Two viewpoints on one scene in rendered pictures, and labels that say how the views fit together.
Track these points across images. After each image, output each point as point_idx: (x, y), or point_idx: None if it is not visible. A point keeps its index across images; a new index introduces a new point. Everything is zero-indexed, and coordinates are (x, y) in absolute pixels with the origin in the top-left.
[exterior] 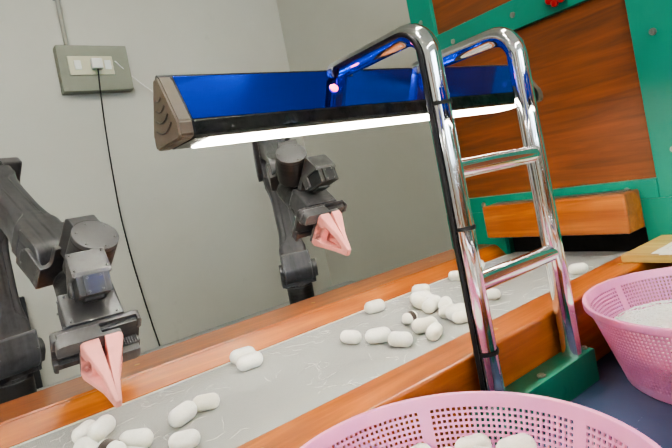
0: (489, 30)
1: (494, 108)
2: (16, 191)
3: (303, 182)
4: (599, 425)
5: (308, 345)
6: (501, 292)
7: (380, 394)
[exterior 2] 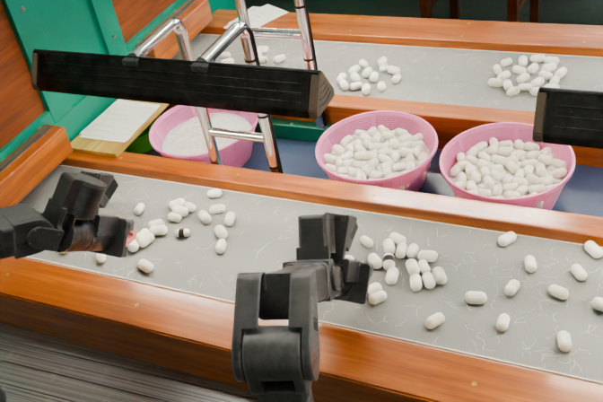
0: (173, 21)
1: None
2: (290, 267)
3: (100, 202)
4: (329, 132)
5: (222, 275)
6: (123, 212)
7: (319, 182)
